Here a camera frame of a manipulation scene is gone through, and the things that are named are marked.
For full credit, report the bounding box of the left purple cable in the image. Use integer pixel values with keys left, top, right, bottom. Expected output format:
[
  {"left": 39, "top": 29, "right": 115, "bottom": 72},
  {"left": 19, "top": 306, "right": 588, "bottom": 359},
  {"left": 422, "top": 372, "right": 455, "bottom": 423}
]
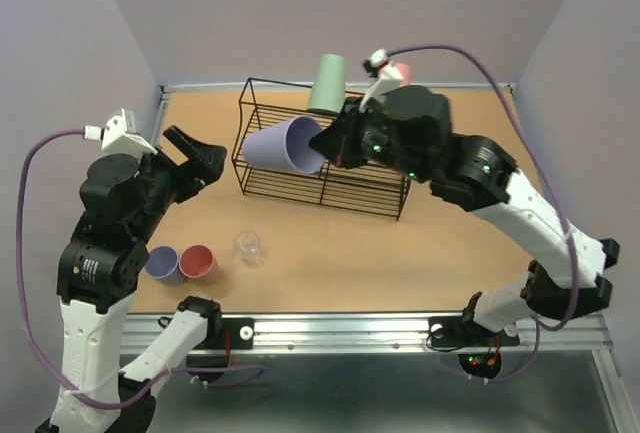
[{"left": 15, "top": 130, "right": 266, "bottom": 410}]

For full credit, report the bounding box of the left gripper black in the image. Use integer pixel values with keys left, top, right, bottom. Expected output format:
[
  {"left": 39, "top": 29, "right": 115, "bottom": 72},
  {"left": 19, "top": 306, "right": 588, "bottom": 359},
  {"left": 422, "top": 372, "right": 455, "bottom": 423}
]
[{"left": 137, "top": 121, "right": 231, "bottom": 234}]

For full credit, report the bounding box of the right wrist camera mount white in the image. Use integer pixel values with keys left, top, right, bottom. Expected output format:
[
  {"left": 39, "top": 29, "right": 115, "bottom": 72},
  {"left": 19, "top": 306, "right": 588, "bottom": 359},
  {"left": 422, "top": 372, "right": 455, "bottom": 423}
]
[{"left": 359, "top": 49, "right": 404, "bottom": 112}]

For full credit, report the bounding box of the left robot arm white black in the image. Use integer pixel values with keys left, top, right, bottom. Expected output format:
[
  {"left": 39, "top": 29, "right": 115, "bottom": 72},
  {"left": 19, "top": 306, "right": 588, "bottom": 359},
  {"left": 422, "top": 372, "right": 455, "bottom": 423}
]
[{"left": 38, "top": 126, "right": 227, "bottom": 432}]

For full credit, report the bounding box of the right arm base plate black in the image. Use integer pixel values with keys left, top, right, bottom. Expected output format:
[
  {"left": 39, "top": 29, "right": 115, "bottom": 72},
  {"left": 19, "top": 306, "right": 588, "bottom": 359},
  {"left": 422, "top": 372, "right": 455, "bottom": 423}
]
[{"left": 429, "top": 315, "right": 520, "bottom": 349}]

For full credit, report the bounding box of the aluminium front rail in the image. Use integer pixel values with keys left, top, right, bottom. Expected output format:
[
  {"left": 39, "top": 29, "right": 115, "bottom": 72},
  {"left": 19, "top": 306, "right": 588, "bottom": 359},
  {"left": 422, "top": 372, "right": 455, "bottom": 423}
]
[{"left": 79, "top": 308, "right": 614, "bottom": 355}]

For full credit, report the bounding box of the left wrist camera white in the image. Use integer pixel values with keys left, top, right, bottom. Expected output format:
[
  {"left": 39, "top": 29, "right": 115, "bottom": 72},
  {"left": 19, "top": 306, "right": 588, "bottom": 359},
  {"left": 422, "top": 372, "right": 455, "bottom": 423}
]
[{"left": 83, "top": 108, "right": 157, "bottom": 159}]

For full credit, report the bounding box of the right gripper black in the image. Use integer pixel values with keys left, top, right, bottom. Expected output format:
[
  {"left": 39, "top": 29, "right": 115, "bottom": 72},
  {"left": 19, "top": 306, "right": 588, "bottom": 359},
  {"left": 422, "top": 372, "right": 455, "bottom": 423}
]
[{"left": 312, "top": 93, "right": 428, "bottom": 184}]

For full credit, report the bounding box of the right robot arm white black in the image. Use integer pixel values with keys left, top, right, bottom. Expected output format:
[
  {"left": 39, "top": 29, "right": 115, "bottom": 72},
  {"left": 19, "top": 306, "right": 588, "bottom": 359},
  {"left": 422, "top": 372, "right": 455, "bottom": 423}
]
[{"left": 310, "top": 85, "right": 620, "bottom": 343}]

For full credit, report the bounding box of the green plastic cup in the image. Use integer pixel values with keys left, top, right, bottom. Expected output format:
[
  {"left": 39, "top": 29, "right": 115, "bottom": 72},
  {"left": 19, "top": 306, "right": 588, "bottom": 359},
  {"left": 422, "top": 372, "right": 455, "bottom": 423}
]
[{"left": 307, "top": 54, "right": 346, "bottom": 115}]

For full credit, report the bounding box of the red plastic cup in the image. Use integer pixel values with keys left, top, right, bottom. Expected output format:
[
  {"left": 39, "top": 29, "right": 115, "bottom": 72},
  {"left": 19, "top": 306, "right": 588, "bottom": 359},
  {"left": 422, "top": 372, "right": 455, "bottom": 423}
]
[{"left": 179, "top": 245, "right": 219, "bottom": 284}]

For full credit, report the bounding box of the pink plastic cup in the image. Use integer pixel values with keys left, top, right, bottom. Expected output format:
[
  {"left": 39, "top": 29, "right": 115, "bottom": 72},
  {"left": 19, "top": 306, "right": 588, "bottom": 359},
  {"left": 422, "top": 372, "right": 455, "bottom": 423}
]
[{"left": 396, "top": 62, "right": 411, "bottom": 86}]

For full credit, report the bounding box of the purple plastic cup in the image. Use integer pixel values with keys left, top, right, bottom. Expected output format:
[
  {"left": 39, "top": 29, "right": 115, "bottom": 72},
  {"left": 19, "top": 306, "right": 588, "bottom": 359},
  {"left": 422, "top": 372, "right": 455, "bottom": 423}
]
[
  {"left": 242, "top": 116, "right": 325, "bottom": 175},
  {"left": 144, "top": 245, "right": 186, "bottom": 286}
]

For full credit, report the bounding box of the black wire dish rack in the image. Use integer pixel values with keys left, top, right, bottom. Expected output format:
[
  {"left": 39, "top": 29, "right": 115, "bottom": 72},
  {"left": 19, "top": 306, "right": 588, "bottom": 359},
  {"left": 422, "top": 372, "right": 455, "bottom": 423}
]
[{"left": 232, "top": 77, "right": 410, "bottom": 220}]

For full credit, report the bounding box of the aluminium back rail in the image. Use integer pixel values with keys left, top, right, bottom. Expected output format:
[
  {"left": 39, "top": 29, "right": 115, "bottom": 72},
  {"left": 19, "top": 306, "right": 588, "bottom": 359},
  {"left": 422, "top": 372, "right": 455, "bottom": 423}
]
[{"left": 162, "top": 78, "right": 492, "bottom": 93}]

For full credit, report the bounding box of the clear glass cup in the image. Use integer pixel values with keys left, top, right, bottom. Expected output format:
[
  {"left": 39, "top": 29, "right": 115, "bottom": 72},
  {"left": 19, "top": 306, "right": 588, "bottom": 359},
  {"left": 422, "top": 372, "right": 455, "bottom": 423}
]
[{"left": 234, "top": 231, "right": 264, "bottom": 265}]

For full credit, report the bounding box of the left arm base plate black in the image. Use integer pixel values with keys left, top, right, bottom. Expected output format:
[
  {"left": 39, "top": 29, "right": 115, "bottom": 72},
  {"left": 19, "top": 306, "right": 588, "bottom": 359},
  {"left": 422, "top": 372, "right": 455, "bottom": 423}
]
[{"left": 195, "top": 316, "right": 255, "bottom": 351}]

